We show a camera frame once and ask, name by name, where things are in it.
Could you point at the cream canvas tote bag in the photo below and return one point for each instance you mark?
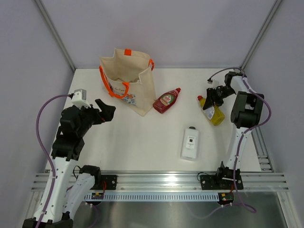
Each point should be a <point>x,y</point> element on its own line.
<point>127,76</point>

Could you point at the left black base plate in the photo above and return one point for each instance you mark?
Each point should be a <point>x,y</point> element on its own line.
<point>105,182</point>

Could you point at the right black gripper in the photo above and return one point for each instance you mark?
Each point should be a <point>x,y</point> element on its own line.
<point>209,101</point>

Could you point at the red dish soap bottle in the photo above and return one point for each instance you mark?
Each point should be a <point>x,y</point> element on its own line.
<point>166,100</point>

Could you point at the corner aluminium post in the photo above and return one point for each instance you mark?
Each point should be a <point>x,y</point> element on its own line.
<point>262,31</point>
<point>54,33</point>

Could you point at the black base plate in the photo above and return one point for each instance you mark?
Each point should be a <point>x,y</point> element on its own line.
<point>210,182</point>
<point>105,182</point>

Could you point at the yellow dish soap bottle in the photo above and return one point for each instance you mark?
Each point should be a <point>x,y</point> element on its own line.
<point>213,114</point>

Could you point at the left corner aluminium post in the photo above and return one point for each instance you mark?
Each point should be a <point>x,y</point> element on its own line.
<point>54,33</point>

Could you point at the white slotted cable duct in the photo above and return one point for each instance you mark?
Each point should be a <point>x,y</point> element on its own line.
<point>156,196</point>

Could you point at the right small circuit board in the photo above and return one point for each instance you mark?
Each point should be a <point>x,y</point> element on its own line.
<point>225,198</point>

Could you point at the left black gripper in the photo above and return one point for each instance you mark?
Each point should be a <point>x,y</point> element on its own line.
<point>106,115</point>

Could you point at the aluminium mounting rail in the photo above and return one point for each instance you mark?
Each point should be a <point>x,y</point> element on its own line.
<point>174,181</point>

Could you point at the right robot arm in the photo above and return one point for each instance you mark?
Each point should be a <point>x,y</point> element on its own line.
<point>245,116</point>

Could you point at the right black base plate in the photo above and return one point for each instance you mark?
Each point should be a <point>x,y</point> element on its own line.
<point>210,182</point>

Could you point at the right corner aluminium post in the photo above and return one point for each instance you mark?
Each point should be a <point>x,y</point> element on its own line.
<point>262,31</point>

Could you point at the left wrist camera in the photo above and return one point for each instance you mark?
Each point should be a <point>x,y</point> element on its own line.
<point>79,99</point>

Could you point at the small circuit board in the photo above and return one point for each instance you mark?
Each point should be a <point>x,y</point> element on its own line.
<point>97,196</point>
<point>225,198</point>

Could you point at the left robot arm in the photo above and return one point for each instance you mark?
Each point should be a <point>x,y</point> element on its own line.
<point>59,203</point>

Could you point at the left small circuit board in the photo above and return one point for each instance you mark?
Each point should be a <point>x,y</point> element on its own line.
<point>97,196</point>

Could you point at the white rectangular bottle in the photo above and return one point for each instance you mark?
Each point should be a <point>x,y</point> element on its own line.
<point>189,150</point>

